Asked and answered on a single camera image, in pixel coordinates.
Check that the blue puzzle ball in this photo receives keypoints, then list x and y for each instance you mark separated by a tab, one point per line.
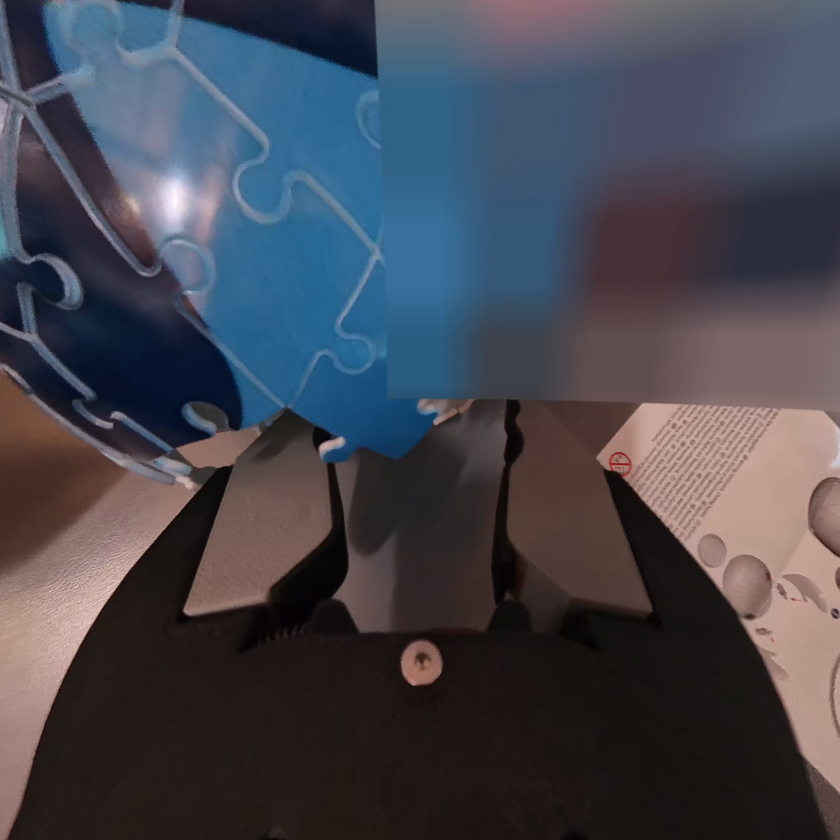
262	229

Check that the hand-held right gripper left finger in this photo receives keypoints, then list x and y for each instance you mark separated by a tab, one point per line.
262	538

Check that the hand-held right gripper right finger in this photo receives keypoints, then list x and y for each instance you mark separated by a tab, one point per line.
571	531

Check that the white instruction sheet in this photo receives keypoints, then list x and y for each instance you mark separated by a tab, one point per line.
735	499

